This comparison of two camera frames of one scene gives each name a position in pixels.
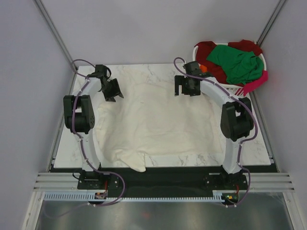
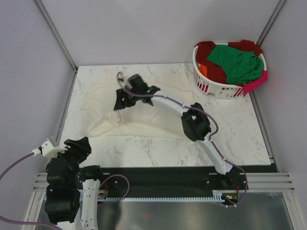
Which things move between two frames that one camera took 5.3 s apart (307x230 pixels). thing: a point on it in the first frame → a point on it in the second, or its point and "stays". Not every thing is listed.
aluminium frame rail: x=51 y=24 stays
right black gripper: x=180 y=80 → x=121 y=95
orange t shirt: x=204 y=68 stays
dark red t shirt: x=204 y=49 stays
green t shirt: x=241 y=67 stays
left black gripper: x=115 y=92 → x=81 y=147
